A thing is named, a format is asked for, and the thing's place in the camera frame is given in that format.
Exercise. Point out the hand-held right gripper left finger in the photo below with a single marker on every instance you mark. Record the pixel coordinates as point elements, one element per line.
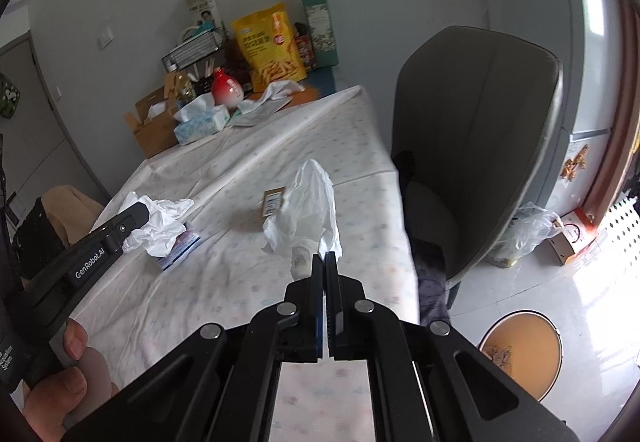
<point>315,322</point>

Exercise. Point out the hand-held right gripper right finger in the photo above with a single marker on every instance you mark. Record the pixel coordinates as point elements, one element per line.
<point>334,317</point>

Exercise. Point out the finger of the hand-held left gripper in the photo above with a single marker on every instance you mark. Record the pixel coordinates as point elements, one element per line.
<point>125,224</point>

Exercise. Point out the white tissue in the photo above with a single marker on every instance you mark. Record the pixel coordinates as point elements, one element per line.
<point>160,222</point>

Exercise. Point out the white paper bag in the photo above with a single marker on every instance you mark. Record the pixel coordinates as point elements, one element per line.
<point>310,207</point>

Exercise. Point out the person's left hand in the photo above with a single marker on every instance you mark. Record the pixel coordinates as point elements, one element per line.
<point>85,382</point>

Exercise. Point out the beige garment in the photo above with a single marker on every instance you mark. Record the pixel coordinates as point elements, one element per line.
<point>70,207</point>

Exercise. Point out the black cloth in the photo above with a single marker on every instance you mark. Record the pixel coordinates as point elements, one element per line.
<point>37,232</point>

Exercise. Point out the blue tissue packet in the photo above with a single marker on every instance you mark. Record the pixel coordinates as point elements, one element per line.
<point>182,247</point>

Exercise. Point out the open cardboard box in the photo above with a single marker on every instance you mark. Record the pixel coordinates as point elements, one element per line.
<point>150,132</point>

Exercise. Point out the dark patterned cloth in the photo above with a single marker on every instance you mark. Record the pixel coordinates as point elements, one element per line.
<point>430,282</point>

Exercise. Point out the white patterned tablecloth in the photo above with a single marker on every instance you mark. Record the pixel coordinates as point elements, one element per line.
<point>225,162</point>

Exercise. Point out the blue tissue box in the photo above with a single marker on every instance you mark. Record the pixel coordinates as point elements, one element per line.
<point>200,127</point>

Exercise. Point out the small cardboard box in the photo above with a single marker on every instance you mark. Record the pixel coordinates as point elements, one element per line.
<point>272,204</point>

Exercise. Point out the cooking oil bottle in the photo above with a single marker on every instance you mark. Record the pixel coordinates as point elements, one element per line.
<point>182,89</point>

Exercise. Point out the black pen holder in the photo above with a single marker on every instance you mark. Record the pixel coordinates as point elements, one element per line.
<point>202,84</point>

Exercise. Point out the red white vase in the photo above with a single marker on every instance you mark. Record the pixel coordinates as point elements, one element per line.
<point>227,92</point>

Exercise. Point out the flat paper packet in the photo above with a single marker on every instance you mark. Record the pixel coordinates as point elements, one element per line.
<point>260,114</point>

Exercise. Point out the white crumpled cloth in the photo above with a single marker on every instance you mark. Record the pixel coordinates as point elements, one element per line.
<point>272,92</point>

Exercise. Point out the clear plastic bag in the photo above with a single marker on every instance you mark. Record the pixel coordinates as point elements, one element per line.
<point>530,227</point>

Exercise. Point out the yellow snack bag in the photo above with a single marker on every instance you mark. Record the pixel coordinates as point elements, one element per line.
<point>267,47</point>

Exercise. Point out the white milk carton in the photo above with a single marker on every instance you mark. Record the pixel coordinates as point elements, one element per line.
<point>205,7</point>

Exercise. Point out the grey chair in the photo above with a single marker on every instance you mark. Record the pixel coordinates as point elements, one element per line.
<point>475,122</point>

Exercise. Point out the red snack packet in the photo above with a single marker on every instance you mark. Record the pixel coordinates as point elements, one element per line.
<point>305,49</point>

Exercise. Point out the red white cardboard box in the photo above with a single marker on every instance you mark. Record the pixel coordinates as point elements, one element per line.
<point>575,234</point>

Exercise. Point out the tall green box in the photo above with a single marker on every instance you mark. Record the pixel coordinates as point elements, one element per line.
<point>320,27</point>

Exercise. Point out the brown fridge decoration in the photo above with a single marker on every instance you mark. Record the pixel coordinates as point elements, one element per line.
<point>575,163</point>

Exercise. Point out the white perforated panel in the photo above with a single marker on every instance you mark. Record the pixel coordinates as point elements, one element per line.
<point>622,222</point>

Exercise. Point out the white fridge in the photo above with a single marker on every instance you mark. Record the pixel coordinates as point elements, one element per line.
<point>550,22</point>

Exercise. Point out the green panda wall decoration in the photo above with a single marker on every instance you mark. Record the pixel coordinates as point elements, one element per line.
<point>9,97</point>

